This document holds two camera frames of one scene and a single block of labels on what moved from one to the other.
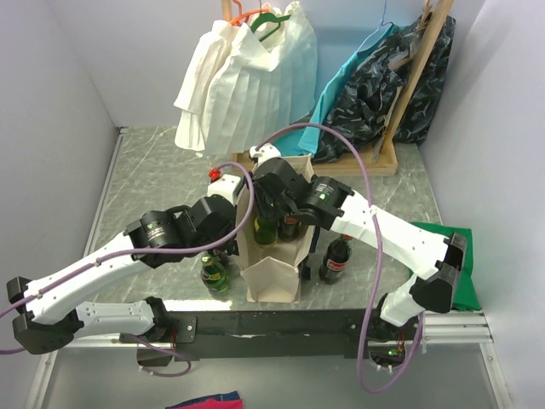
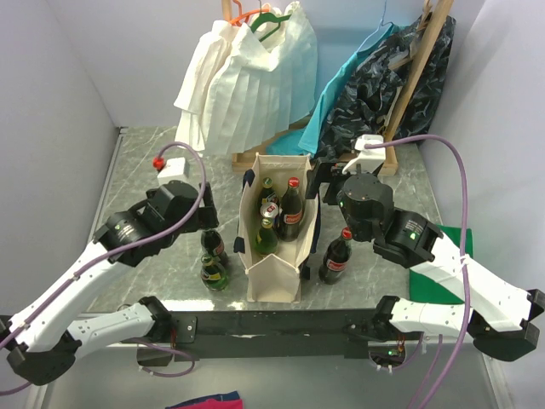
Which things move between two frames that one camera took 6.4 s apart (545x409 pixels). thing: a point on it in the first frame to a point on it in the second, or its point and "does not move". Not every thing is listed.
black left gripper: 227,245 to 204,216
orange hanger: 238,21 does not move
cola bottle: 335,260 does not move
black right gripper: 266,212 to 313,179
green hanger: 266,16 does not move
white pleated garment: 248,83 does not move
